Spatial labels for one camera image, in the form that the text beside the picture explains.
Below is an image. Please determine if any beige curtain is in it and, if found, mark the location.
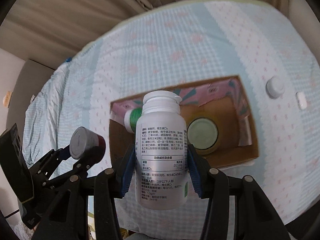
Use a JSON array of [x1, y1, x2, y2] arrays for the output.
[[1, 0, 289, 68]]

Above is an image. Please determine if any silver red cylindrical can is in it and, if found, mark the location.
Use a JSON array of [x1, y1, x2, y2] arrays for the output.
[[69, 127, 106, 164]]

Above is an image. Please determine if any grey headboard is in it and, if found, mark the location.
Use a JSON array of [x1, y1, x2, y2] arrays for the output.
[[6, 60, 55, 138]]

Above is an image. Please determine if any brown cardboard box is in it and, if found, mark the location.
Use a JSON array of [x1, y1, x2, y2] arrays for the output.
[[109, 76, 259, 168]]

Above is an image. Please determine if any green lidded jar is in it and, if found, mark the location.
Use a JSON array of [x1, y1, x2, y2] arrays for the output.
[[187, 117, 219, 155]]

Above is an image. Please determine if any blue pink patterned bedspread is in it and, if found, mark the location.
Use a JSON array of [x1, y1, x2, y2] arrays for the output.
[[23, 0, 319, 223]]

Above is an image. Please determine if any white green-label bottle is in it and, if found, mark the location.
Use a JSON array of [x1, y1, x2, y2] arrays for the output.
[[124, 108, 142, 133]]

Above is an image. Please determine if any large white supplement bottle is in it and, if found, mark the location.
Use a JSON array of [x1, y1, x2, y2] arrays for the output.
[[135, 90, 188, 210]]

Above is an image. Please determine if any small clear round container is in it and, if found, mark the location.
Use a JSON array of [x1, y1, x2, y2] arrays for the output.
[[266, 76, 285, 99]]

